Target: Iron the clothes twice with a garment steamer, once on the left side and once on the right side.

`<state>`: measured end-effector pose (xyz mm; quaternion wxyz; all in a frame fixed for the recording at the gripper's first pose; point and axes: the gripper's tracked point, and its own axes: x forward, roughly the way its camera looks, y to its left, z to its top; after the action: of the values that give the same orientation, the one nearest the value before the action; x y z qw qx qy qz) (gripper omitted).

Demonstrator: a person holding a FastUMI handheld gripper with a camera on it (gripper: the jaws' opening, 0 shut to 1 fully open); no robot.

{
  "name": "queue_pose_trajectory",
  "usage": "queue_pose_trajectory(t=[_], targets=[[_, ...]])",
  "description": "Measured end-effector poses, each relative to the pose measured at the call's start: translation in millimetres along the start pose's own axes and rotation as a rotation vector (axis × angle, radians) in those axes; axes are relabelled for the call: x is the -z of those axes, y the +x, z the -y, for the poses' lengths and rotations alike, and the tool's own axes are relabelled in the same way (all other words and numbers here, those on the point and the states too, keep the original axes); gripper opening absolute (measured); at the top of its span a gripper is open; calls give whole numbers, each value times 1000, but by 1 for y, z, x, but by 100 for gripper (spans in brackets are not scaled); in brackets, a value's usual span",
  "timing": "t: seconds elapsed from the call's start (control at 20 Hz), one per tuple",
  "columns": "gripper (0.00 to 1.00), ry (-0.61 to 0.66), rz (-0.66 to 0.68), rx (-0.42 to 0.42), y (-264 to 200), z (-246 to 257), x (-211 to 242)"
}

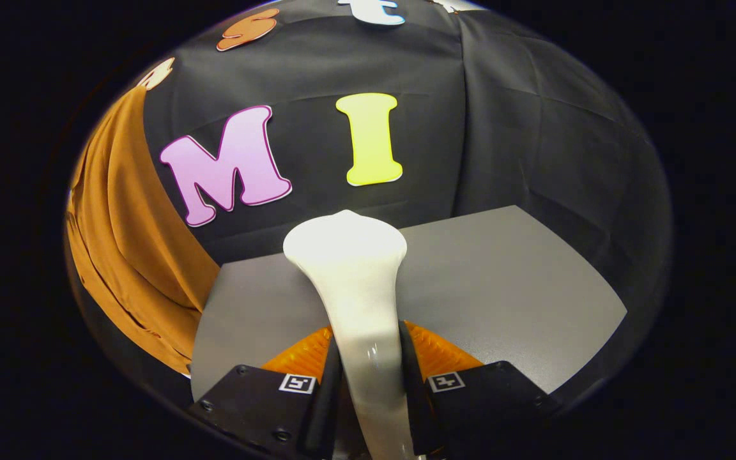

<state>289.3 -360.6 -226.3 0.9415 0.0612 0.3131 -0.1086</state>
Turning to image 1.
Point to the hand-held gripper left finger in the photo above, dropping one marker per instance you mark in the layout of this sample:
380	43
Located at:
326	415

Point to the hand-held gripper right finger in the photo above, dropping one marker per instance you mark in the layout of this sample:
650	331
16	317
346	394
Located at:
414	409

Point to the white garment steamer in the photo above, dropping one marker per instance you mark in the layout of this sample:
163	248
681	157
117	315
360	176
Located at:
355	281

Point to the brown button shirt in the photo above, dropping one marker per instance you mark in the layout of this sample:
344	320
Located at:
125	243

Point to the grey side cabinet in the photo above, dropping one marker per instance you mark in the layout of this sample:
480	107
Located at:
502	287

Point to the black backdrop cloth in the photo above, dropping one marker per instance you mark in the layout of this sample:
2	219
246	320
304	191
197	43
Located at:
502	128

